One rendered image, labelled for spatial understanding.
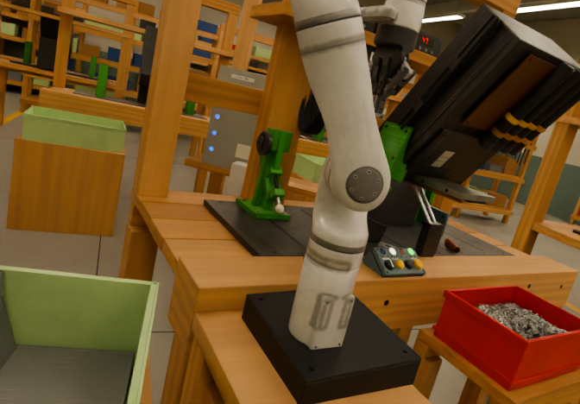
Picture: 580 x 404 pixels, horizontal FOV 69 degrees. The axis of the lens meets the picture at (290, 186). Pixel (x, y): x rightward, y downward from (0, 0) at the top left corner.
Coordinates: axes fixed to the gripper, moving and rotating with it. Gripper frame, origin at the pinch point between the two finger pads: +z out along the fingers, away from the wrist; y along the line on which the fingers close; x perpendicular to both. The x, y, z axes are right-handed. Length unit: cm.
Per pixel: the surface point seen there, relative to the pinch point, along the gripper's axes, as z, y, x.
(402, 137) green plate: 6.0, 29.5, -39.6
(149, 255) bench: 62, 65, 18
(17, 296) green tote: 38, 1, 54
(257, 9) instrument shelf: -22, 73, -4
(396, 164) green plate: 14, 29, -40
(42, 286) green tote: 36, 0, 51
